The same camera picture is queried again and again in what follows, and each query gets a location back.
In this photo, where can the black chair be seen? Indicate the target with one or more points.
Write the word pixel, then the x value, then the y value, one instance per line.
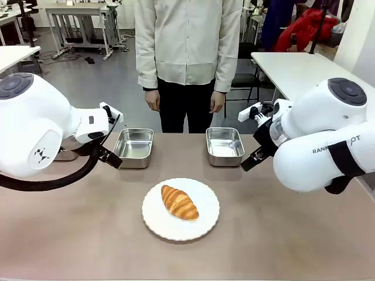
pixel 244 76

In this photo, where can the person's cream shirt torso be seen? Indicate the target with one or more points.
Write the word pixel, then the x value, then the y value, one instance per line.
pixel 187 41

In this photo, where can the golden croissant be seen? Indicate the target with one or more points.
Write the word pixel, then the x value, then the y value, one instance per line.
pixel 179 202

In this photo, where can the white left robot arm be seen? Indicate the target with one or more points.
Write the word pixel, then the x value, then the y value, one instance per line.
pixel 32 123

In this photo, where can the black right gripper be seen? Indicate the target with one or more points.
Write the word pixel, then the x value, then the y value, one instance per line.
pixel 265 136

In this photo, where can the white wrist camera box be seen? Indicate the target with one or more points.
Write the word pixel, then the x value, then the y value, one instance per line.
pixel 112 109
pixel 249 111

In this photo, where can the white table with pole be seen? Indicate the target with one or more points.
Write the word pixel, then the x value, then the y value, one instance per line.
pixel 293 73

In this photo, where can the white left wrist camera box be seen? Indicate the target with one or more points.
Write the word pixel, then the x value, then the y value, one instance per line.
pixel 112 109

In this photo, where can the person's left hand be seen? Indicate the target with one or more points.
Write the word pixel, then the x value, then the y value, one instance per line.
pixel 217 102

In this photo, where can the person's black trousers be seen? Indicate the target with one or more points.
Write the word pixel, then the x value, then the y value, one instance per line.
pixel 183 108

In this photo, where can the white power strip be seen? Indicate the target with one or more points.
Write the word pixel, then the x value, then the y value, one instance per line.
pixel 60 54

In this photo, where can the black stand pole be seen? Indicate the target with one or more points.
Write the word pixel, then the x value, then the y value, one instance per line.
pixel 317 27

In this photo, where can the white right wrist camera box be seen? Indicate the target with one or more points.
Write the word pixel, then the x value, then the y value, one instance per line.
pixel 249 111

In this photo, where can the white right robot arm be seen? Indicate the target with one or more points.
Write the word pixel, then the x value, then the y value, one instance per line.
pixel 322 126

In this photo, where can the white round plate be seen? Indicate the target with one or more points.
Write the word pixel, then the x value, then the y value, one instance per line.
pixel 164 222

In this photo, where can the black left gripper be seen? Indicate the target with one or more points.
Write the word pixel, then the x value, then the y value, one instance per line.
pixel 88 147

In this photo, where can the person's right hand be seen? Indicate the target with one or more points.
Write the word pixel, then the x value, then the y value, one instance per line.
pixel 153 100

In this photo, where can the red jacket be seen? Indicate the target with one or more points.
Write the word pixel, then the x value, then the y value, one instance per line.
pixel 304 30

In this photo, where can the grey workbench desk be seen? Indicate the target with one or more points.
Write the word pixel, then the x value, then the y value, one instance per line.
pixel 82 20

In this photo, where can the steel rectangular container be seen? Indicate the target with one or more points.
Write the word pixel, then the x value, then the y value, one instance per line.
pixel 224 145
pixel 66 155
pixel 134 147

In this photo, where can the person in blue clothes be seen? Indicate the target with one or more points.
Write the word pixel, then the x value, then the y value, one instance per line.
pixel 278 22

